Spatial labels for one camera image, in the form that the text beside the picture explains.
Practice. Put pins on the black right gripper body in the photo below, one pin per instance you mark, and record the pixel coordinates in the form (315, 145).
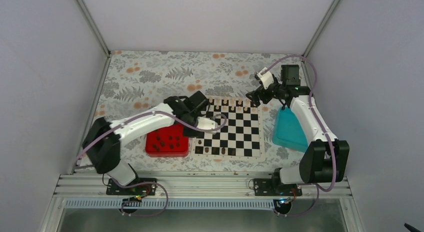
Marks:
(266, 98)

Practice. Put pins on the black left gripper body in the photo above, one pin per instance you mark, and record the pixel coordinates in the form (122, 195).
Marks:
(192, 134)

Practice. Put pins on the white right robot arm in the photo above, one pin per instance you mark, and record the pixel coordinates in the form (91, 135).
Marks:
(326, 157)

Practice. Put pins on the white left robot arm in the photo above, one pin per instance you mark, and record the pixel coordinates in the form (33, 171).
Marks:
(105, 139)

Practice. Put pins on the light wooden chess pieces row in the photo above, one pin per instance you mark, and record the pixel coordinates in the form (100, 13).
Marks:
(231, 104)

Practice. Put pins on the red plastic tray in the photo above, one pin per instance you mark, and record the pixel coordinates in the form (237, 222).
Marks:
(167, 142)

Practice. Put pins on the teal plastic tray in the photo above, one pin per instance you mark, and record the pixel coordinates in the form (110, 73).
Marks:
(287, 131)

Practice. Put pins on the black and white chessboard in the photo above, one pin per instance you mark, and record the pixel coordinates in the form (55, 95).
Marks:
(242, 137)

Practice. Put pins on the floral patterned table mat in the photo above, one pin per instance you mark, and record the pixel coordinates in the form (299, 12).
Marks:
(137, 81)

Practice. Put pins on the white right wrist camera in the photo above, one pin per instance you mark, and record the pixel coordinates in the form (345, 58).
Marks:
(265, 77)

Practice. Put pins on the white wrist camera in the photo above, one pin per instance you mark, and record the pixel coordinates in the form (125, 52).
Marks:
(265, 77)
(206, 125)

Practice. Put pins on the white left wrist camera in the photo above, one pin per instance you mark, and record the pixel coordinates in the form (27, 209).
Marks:
(206, 125)

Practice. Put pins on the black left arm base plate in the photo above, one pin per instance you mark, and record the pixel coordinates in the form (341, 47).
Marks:
(140, 190)

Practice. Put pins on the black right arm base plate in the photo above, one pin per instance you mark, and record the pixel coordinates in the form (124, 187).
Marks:
(266, 187)

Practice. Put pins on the aluminium mounting rail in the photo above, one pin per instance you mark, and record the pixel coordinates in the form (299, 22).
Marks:
(181, 190)

